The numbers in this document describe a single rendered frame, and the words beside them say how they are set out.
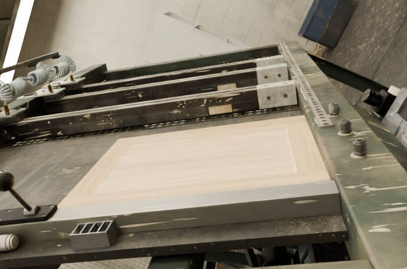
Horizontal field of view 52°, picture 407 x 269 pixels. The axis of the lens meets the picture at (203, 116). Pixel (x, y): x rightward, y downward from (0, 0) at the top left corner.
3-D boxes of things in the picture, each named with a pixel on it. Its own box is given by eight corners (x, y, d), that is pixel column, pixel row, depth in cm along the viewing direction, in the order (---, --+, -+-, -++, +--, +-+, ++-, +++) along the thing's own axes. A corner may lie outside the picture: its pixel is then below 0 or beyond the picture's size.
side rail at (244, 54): (280, 63, 249) (277, 45, 246) (107, 89, 267) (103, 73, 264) (278, 61, 257) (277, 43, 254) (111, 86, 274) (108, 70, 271)
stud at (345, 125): (352, 134, 90) (352, 120, 89) (341, 135, 91) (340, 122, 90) (350, 130, 93) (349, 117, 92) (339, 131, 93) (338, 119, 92)
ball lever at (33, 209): (41, 222, 79) (3, 182, 70) (23, 224, 80) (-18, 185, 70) (46, 205, 82) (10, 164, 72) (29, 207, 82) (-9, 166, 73)
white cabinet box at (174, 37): (323, 85, 475) (159, 12, 473) (300, 128, 492) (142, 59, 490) (315, 75, 533) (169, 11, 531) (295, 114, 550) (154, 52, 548)
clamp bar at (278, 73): (289, 83, 168) (282, 23, 162) (23, 121, 187) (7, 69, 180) (287, 78, 177) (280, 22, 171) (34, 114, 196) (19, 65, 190)
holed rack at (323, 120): (334, 126, 96) (333, 124, 96) (320, 128, 97) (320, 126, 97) (284, 42, 253) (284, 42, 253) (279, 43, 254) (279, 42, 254)
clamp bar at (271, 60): (285, 72, 190) (278, 19, 184) (47, 107, 209) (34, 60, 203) (283, 68, 200) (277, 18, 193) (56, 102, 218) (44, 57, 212)
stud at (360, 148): (368, 156, 78) (367, 142, 77) (355, 158, 78) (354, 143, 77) (365, 151, 80) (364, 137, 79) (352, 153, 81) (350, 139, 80)
